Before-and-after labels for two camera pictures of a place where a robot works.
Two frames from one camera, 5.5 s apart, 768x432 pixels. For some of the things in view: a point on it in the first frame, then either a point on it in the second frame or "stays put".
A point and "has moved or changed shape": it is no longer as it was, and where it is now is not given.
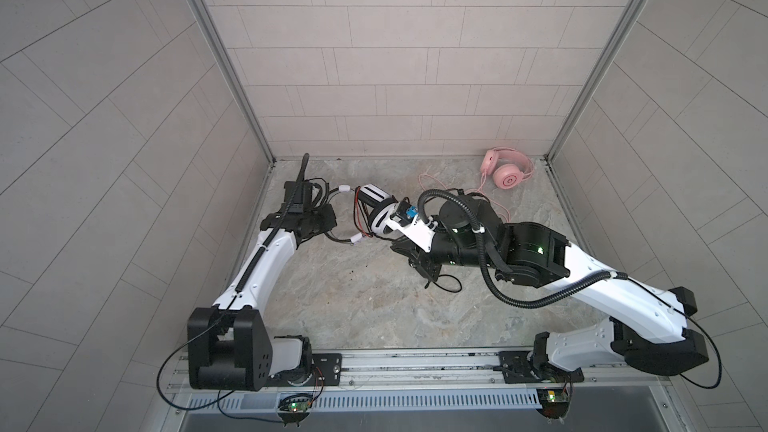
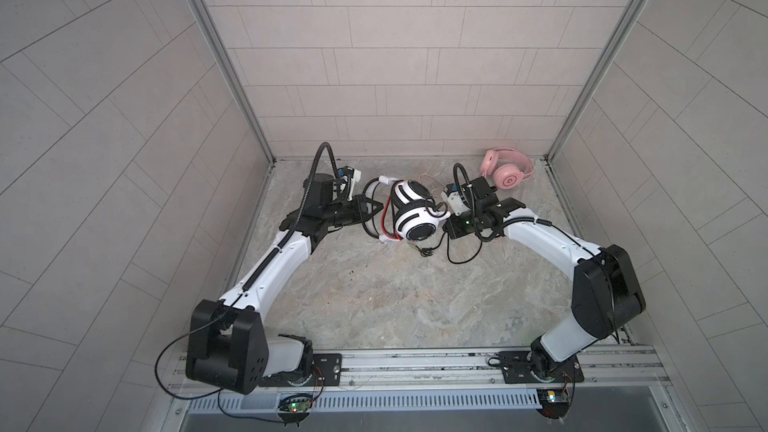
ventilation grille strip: (307, 403) stays put
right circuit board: (555, 402) stays put
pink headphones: (507, 167) stays put
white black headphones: (380, 203) has moved or changed shape
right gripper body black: (447, 248) -> (465, 223)
